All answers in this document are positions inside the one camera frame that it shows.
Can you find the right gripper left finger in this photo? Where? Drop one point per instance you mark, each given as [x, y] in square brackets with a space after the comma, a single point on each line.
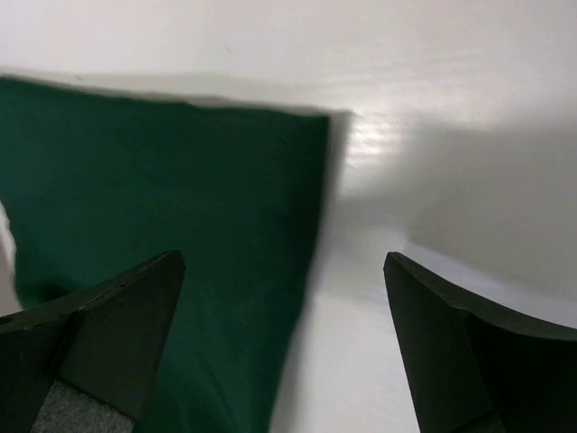
[87, 361]

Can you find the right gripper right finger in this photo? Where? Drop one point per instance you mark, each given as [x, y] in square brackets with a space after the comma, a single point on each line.
[474, 365]

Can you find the dark green cloth napkin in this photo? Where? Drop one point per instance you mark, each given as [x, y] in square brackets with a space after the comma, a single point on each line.
[93, 185]

